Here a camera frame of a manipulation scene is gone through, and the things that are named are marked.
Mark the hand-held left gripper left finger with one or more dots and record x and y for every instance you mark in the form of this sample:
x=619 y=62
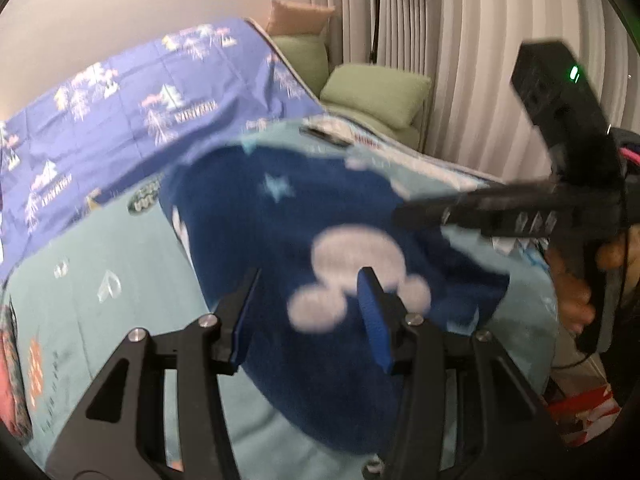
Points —
x=245 y=330

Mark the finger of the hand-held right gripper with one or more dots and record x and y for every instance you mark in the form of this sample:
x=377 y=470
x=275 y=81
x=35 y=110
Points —
x=475 y=210

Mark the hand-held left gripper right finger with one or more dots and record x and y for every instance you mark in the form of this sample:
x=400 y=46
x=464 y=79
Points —
x=372 y=320

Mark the navy fleece garment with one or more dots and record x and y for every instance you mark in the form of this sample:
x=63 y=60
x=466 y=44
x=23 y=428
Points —
x=280 y=240

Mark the person's right hand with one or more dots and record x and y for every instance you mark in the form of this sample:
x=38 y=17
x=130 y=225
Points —
x=570 y=290

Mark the white pleated curtain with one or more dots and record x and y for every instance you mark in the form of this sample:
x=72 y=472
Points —
x=475 y=60

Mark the teal printed blanket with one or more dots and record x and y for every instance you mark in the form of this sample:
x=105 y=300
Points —
x=125 y=310

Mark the large green cushion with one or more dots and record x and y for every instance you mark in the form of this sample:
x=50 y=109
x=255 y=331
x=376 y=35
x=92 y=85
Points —
x=375 y=92

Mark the black floor lamp stand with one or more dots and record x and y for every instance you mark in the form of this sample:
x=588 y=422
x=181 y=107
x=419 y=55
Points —
x=376 y=10

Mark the red patterned bag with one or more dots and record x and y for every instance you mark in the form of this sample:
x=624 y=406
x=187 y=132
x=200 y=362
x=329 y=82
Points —
x=585 y=410

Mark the small green cushion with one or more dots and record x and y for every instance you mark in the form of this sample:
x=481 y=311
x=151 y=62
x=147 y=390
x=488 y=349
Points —
x=300 y=60

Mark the peach cushion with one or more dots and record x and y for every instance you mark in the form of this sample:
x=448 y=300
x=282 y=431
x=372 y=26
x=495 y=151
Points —
x=300 y=17

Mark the purple tree print sheet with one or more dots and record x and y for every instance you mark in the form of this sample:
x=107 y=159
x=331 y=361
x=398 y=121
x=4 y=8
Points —
x=125 y=85

